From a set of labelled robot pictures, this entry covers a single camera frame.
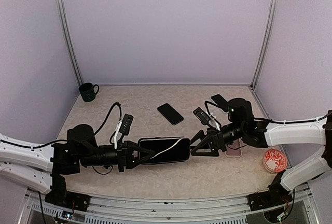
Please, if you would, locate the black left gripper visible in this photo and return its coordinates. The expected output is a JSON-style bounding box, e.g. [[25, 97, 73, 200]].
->
[[79, 139, 155, 173]]

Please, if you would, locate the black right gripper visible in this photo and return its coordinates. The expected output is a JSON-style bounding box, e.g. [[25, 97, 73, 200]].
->
[[186, 122, 245, 157]]

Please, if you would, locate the pink clear phone case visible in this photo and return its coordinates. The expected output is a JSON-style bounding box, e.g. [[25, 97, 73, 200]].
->
[[225, 139, 242, 158]]

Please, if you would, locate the small black phone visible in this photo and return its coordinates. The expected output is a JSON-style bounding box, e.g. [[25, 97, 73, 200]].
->
[[157, 103, 184, 125]]

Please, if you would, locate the light blue phone case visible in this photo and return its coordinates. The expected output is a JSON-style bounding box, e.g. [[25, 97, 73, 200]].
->
[[211, 94, 229, 112]]

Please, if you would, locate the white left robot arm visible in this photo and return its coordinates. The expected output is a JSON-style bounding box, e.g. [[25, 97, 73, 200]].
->
[[1, 124, 155, 175]]

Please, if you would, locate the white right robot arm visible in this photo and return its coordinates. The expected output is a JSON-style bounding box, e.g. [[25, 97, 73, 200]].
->
[[190, 98, 331, 205]]

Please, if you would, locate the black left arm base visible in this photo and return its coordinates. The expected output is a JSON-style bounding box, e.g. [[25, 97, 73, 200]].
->
[[45, 174, 91, 212]]

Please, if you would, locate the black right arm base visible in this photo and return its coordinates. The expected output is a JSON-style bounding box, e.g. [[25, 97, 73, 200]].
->
[[247, 170, 293, 211]]

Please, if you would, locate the red patterned white dish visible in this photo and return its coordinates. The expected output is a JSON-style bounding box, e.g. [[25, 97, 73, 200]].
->
[[263, 149, 287, 173]]

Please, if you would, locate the dark green mug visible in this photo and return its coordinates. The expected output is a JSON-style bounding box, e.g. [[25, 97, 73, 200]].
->
[[79, 82, 100, 102]]

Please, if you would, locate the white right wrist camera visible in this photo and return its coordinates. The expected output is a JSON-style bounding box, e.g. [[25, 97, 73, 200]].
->
[[193, 107, 222, 131]]

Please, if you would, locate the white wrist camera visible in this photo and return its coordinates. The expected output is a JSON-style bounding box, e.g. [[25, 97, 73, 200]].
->
[[193, 107, 222, 131], [113, 114, 134, 149]]

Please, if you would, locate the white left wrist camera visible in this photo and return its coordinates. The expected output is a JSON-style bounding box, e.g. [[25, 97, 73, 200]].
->
[[113, 114, 134, 149]]

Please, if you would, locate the aluminium front rail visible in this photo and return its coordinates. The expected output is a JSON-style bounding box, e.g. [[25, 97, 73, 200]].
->
[[18, 179, 320, 224]]

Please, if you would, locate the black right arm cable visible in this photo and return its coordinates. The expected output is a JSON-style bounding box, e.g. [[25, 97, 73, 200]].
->
[[204, 101, 332, 126]]

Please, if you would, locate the right aluminium corner post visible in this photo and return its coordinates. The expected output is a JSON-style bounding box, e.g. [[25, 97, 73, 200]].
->
[[251, 0, 278, 91]]

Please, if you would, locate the aluminium corner post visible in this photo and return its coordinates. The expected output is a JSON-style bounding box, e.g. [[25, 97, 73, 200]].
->
[[251, 0, 278, 91], [56, 0, 84, 85]]

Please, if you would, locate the left aluminium corner post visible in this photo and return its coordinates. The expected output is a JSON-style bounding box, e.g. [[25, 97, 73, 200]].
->
[[56, 0, 84, 85]]

